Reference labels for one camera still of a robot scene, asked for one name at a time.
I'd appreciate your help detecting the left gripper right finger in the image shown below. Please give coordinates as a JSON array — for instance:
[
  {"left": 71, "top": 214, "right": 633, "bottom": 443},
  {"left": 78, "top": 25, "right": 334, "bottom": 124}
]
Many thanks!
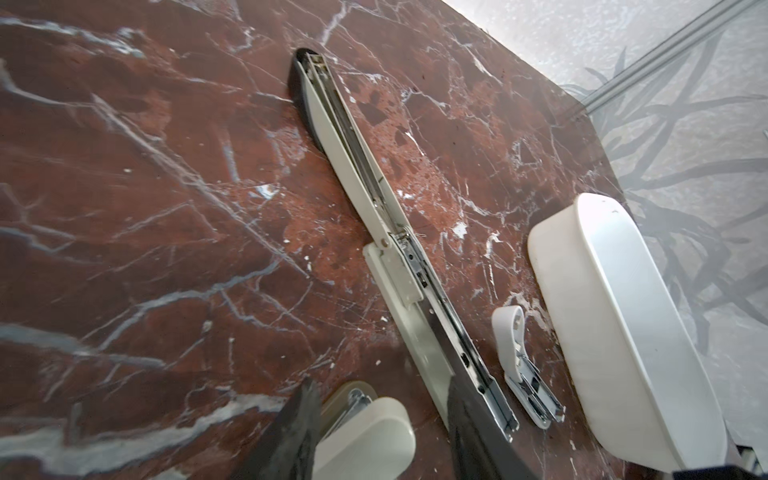
[{"left": 447, "top": 377, "right": 536, "bottom": 479}]

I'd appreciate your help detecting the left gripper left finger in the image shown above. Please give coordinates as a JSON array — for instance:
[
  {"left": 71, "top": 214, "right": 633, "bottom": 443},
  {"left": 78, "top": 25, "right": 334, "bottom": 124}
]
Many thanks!
[{"left": 230, "top": 378, "right": 322, "bottom": 479}]

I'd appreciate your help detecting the small beige staple remover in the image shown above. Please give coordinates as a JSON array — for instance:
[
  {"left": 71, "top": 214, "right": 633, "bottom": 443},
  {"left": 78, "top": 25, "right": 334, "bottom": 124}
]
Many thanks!
[{"left": 312, "top": 380, "right": 416, "bottom": 479}]

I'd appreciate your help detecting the small white mini stapler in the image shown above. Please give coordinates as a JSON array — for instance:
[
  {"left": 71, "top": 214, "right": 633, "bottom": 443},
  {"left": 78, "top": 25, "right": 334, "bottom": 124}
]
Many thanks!
[{"left": 492, "top": 305, "right": 566, "bottom": 430}]

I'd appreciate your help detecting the white rectangular staple tray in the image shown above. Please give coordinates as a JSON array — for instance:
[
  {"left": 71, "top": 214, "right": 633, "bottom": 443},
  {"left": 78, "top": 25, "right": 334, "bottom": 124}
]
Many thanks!
[{"left": 527, "top": 193, "right": 728, "bottom": 472}]

